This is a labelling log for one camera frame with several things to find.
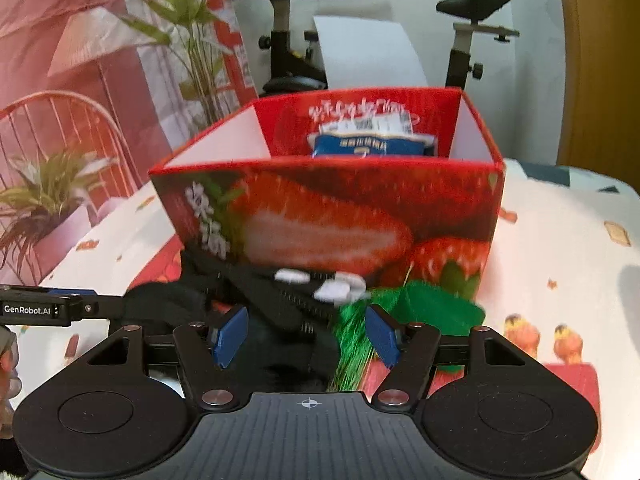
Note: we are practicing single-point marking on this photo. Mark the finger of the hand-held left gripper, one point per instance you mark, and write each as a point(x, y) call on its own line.
point(75, 291)
point(102, 307)

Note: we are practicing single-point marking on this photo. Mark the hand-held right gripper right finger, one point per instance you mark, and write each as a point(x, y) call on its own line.
point(382, 340)

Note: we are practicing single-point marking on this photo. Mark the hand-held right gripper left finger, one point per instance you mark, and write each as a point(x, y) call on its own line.
point(228, 340)

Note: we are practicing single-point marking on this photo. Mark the black glove white fingertips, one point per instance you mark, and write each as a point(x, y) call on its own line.
point(280, 305)

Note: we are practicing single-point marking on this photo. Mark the red strawberry print box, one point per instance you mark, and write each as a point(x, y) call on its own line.
point(325, 210)

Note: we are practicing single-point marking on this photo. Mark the person's left hand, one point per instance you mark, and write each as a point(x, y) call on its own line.
point(6, 360)

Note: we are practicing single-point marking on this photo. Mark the pink printed backdrop cloth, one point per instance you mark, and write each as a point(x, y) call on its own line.
point(75, 135)

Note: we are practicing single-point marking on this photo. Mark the blue and white packet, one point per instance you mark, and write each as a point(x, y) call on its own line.
point(370, 147)

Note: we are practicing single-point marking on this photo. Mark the printed tablecloth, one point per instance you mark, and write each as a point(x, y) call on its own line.
point(550, 240)

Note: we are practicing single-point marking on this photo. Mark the white paper sheet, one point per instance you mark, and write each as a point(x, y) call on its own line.
point(370, 55)

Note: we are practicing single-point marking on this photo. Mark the wooden door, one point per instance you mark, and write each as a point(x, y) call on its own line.
point(600, 60)

